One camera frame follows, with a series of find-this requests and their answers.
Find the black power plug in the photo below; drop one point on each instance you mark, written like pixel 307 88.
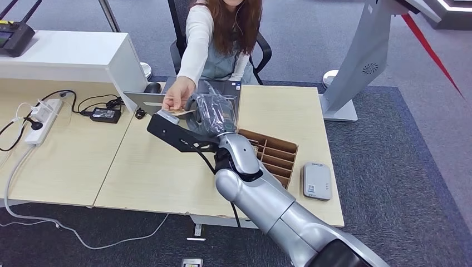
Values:
pixel 35 124

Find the black office chair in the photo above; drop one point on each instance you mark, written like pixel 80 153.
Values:
pixel 263 48

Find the dark grey laptop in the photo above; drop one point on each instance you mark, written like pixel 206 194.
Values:
pixel 225 88

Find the yellow hotel print card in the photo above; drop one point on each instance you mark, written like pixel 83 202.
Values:
pixel 180 111

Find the dark grey speckled rug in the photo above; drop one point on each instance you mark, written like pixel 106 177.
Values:
pixel 387 166

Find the grey metal pole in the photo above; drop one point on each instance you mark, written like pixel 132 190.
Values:
pixel 109 16

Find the person's right hand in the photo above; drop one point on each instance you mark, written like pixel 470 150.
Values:
pixel 179 94

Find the clear plastic cover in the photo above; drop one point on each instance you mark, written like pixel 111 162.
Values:
pixel 221 107

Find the white floor socket plate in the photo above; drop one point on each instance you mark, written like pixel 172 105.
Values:
pixel 191 262

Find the black router with antennas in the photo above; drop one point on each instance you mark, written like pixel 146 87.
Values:
pixel 16 38

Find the black computer mouse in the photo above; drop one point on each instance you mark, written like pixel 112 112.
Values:
pixel 152 87

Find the person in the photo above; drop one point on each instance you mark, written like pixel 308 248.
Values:
pixel 221 62

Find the white round floor base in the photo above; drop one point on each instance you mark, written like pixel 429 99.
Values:
pixel 329 78
pixel 146 70

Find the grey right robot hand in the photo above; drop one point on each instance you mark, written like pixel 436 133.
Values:
pixel 212 119

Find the white plug adapter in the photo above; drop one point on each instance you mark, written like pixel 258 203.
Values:
pixel 40 112

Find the white power strip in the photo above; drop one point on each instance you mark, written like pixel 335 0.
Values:
pixel 40 127

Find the person's left forearm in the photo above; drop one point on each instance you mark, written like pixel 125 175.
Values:
pixel 239 68

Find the black power adapter brick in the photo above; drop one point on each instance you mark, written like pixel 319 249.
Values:
pixel 105 115

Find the wooden card slot box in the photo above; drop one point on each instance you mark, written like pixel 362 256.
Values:
pixel 276 154

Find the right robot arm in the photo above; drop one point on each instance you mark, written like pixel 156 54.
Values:
pixel 265 199

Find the red barrier belt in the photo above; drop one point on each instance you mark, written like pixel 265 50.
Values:
pixel 424 40

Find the white card reader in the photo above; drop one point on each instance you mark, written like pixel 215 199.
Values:
pixel 317 182

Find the white desk frame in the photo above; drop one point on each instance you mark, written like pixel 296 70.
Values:
pixel 196 232

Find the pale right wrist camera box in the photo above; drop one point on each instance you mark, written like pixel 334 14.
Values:
pixel 167 117

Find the white cabinet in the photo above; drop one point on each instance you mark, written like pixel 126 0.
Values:
pixel 73 55

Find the person's right forearm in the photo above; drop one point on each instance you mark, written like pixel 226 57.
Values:
pixel 193 62

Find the grey platform with light strip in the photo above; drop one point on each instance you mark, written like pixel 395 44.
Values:
pixel 453 18

